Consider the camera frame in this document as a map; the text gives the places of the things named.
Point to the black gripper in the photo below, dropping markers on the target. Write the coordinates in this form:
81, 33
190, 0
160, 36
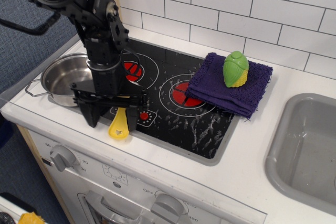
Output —
109, 86

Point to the yellow dish brush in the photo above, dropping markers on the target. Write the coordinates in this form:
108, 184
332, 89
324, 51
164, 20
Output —
118, 128

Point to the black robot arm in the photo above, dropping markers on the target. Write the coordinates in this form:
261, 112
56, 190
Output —
105, 39

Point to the black toy stove top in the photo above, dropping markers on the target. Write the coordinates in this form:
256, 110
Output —
183, 125

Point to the stainless steel pot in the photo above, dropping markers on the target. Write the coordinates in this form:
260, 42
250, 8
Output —
59, 75

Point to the grey timer knob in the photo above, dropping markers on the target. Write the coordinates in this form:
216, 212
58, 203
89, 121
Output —
62, 157

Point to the white toy oven front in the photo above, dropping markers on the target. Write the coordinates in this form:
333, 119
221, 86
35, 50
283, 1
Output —
94, 192

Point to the purple folded cloth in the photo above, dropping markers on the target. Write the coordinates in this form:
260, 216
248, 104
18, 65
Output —
208, 85

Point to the grey oven knob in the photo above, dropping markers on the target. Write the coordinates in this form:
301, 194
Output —
168, 208

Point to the green yellow toy corn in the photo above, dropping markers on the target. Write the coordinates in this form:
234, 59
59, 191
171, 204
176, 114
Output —
235, 70

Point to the yellow black object on floor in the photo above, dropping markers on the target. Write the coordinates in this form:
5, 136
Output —
26, 218

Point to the grey sink basin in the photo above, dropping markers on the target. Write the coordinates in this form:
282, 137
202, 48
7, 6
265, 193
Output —
301, 161

